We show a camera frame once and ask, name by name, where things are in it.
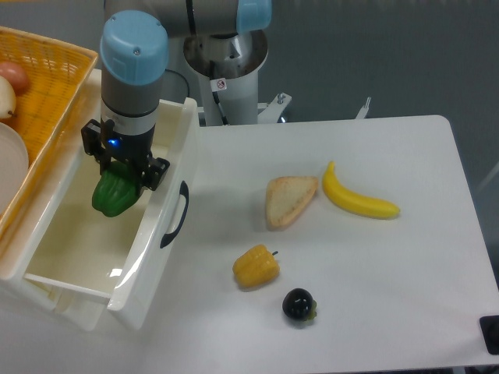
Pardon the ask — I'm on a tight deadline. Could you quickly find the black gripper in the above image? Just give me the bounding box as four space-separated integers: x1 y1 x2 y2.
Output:
81 119 170 195

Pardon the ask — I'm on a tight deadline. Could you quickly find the green bell pepper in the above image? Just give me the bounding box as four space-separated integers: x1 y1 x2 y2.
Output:
92 161 139 217

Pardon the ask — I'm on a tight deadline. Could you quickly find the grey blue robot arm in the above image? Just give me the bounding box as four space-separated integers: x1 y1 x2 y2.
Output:
81 1 272 196

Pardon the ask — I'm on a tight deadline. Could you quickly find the white open upper drawer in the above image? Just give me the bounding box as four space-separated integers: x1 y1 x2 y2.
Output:
23 87 202 332

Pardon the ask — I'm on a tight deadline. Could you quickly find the white drawer cabinet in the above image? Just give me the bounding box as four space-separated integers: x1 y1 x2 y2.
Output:
1 69 104 331

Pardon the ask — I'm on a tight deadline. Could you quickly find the yellow bell pepper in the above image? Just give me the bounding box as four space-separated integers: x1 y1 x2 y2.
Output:
232 244 281 290

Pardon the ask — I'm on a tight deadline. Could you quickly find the orange woven basket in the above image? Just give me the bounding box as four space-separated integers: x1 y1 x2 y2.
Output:
1 26 98 233

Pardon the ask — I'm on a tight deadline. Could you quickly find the white plate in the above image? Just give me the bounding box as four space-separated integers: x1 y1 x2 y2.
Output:
1 123 29 214

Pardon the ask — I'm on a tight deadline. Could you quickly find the white onion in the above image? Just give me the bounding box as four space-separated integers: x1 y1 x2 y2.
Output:
0 76 16 119

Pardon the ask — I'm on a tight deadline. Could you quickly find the red onion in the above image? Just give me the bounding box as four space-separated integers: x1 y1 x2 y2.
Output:
1 61 30 93

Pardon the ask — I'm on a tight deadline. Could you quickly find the toasted bread slice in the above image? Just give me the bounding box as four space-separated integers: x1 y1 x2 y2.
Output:
265 176 319 229

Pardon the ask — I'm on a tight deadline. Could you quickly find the dark purple mangosteen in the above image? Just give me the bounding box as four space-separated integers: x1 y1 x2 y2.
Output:
281 288 317 323

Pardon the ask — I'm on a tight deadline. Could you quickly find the yellow banana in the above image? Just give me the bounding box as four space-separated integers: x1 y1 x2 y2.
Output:
322 161 401 220

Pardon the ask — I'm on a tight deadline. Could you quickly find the black device at edge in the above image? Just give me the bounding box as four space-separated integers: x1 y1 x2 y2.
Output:
479 315 499 355

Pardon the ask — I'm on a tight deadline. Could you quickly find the black drawer handle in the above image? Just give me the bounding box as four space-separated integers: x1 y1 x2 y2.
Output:
160 181 189 249

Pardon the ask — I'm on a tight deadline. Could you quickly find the black cable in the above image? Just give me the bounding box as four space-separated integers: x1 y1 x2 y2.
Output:
165 69 191 98

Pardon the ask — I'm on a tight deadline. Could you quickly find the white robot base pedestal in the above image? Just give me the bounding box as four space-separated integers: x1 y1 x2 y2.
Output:
183 30 292 126

